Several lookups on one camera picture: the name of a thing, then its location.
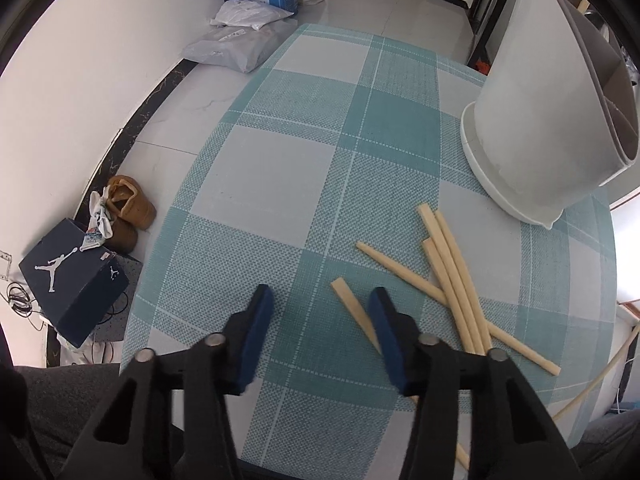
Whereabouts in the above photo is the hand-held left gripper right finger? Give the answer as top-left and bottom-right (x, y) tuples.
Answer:
(367, 286), (586, 480)

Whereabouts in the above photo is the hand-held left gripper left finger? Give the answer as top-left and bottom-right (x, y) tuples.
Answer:
(60, 284), (276, 480)

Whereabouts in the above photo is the pile of beige chopsticks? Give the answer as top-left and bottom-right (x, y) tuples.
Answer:
(330, 203), (562, 471)

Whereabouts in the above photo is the beige wooden chopstick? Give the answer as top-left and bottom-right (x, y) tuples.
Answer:
(551, 326), (640, 421)

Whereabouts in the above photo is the white utensil holder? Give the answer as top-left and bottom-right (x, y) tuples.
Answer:
(460, 0), (640, 231)

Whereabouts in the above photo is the teal checked placemat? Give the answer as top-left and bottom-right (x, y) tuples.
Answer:
(120, 23), (618, 471)

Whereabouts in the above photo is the dark blue shoe box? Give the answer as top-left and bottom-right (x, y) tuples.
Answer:
(18, 217), (130, 350)

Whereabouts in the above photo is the white sock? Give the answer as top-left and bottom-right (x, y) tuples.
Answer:
(80, 186), (118, 251)

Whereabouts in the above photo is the person's left leg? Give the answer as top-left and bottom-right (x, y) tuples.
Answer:
(12, 362), (251, 480)

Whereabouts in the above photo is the person's leg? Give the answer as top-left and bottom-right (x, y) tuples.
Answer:
(570, 410), (640, 480)
(12, 362), (251, 480)

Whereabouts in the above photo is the person's right leg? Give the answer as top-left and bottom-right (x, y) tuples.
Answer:
(570, 410), (640, 480)

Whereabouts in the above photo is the grey plastic parcel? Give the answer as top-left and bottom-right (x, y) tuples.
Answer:
(182, 22), (303, 73)

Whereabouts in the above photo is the white plastic parcel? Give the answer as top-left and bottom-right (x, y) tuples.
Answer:
(210, 0), (296, 31)

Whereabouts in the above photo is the black framed glass door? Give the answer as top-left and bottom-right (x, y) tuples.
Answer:
(467, 0), (526, 56)

